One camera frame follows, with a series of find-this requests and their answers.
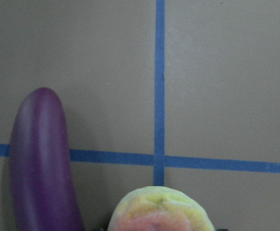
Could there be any peach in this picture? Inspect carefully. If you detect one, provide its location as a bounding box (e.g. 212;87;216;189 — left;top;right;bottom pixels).
108;186;215;231

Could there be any purple eggplant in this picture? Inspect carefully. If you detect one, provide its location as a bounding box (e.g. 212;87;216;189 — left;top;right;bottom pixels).
9;88;84;231

